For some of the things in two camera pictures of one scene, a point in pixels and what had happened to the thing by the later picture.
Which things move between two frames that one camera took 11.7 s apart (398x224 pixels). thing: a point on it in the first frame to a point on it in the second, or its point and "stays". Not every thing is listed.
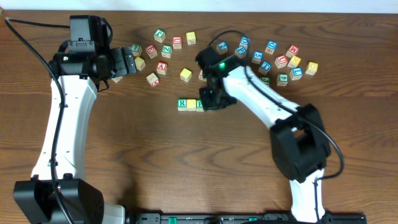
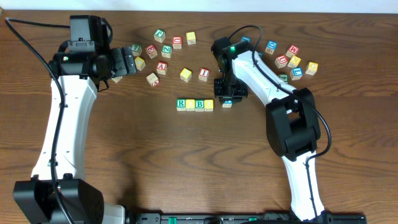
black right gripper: x=209 y=105 to x=221 y=95
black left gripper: x=127 y=61 stays
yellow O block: x=191 y=104 stays
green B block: x=199 y=107 stays
